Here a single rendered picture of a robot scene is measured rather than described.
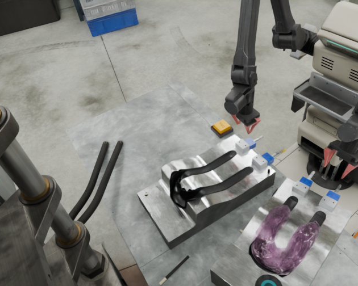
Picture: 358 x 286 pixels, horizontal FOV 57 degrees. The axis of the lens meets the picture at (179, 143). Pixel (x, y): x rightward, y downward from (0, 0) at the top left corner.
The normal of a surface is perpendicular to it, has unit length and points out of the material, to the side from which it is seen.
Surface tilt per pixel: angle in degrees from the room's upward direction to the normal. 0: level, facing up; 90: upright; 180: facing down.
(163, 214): 0
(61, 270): 0
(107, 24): 91
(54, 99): 0
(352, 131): 64
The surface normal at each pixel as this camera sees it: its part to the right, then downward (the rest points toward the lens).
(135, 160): -0.11, -0.67
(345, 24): -0.61, -0.15
